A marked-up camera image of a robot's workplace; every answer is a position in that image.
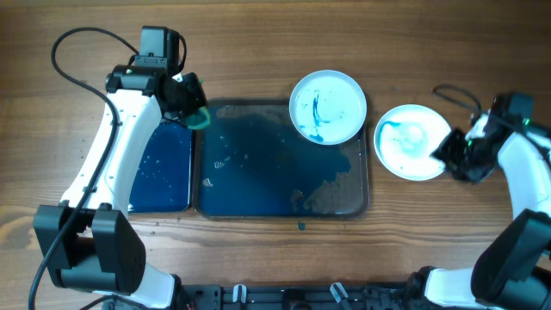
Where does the green yellow sponge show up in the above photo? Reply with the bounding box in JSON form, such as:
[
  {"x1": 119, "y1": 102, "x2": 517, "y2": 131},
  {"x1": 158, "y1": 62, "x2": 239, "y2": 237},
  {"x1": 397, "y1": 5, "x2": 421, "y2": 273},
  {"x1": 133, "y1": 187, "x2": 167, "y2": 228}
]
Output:
[{"x1": 184, "y1": 106, "x2": 211, "y2": 130}]

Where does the white plate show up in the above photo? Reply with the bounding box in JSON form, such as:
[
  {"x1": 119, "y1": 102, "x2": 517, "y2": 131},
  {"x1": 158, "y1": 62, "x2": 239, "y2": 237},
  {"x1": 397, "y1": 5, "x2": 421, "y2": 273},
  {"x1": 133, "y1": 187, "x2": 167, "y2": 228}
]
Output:
[
  {"x1": 288, "y1": 70, "x2": 368, "y2": 146},
  {"x1": 374, "y1": 104, "x2": 451, "y2": 181}
]

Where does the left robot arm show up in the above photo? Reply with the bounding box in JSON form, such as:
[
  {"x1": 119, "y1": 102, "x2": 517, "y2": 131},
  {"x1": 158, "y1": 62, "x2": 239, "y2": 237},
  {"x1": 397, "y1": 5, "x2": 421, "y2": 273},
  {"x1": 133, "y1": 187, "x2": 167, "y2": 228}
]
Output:
[{"x1": 28, "y1": 65, "x2": 210, "y2": 309}]

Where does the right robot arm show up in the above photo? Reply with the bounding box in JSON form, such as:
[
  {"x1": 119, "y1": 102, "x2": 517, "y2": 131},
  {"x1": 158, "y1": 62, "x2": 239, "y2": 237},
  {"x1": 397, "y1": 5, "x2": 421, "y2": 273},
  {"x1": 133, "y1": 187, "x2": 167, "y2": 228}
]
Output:
[{"x1": 401, "y1": 124, "x2": 550, "y2": 309}]

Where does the small blue water tray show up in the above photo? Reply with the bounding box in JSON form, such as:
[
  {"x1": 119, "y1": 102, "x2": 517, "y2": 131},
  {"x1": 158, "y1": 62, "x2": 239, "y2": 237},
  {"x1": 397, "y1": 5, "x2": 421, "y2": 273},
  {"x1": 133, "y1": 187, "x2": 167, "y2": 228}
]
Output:
[{"x1": 128, "y1": 123, "x2": 194, "y2": 213}]

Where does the large dark serving tray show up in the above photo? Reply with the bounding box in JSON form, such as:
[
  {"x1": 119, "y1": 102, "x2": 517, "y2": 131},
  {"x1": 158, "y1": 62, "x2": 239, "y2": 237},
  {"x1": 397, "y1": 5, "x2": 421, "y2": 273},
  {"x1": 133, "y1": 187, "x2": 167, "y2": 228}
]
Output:
[{"x1": 191, "y1": 97, "x2": 371, "y2": 220}]

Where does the white plate top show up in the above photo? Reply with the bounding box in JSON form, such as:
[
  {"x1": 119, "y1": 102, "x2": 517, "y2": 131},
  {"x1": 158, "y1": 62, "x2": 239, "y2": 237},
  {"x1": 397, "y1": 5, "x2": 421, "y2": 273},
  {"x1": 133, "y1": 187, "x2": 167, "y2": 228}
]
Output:
[{"x1": 288, "y1": 70, "x2": 368, "y2": 146}]

